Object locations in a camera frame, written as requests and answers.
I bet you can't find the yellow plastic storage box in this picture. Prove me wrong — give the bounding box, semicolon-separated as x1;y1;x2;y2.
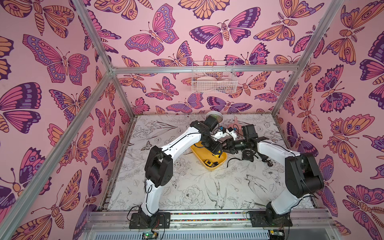
190;142;228;171

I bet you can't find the yellow black tape measure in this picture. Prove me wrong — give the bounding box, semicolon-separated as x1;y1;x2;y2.
204;160;219;168

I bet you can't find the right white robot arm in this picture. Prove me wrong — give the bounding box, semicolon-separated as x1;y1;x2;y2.
223;125;325;219

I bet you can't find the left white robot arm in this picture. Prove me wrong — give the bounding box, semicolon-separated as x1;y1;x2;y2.
139;116;228;218

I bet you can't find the pink hand brush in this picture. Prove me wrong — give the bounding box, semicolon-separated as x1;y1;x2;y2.
228;117;243;136

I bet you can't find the white plant pot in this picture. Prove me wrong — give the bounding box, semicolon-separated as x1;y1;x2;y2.
206;111;224;123

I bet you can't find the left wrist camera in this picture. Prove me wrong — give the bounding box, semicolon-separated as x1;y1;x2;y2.
215;127;238;140

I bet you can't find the white wire wall basket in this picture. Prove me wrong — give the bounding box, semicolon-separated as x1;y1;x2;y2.
190;65;238;94

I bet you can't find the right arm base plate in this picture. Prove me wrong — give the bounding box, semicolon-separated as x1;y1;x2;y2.
248;210;293;228

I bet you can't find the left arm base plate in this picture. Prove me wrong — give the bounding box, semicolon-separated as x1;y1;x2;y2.
129;212;171;229

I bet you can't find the aluminium front rail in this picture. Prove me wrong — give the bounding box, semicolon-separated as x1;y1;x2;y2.
81;209;343;240

